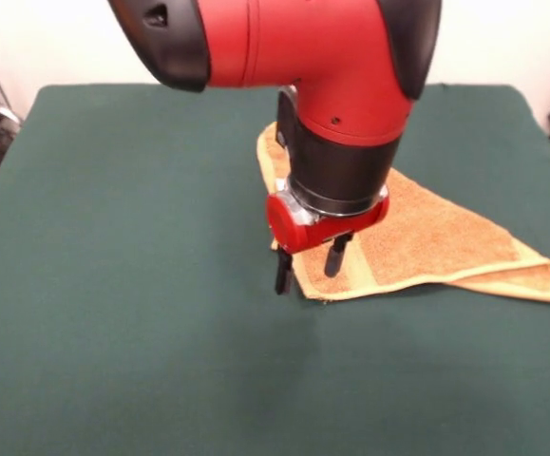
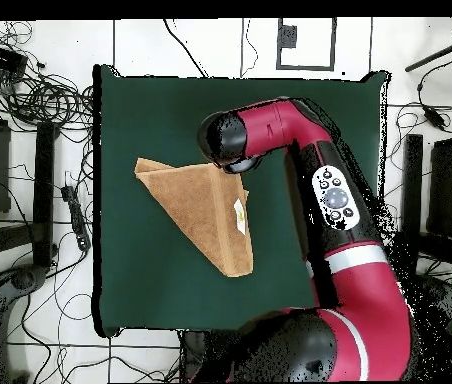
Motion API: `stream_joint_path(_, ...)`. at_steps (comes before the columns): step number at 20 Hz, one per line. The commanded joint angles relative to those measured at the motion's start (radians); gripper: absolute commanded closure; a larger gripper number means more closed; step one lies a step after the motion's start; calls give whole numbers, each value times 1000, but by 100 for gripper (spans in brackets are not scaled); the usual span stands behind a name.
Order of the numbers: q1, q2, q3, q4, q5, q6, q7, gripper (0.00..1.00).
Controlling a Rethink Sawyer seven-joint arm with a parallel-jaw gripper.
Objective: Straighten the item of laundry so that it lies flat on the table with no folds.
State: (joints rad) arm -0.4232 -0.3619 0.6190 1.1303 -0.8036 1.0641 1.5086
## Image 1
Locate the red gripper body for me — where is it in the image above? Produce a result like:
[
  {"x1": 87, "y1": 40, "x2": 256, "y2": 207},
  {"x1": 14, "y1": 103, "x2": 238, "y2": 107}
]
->
[{"x1": 266, "y1": 187, "x2": 391, "y2": 256}]

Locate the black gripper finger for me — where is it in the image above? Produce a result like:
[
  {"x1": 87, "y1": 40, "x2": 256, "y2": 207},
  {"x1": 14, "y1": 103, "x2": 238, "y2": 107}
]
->
[
  {"x1": 274, "y1": 247, "x2": 294, "y2": 295},
  {"x1": 324, "y1": 231, "x2": 354, "y2": 278}
]

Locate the orange terry towel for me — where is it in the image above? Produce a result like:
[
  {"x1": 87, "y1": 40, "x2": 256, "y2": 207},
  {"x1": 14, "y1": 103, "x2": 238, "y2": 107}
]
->
[{"x1": 255, "y1": 122, "x2": 550, "y2": 305}]

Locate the dark green table cloth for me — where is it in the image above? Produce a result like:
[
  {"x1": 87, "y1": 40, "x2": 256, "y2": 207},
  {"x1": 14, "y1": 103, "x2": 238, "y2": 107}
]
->
[{"x1": 0, "y1": 83, "x2": 550, "y2": 456}]

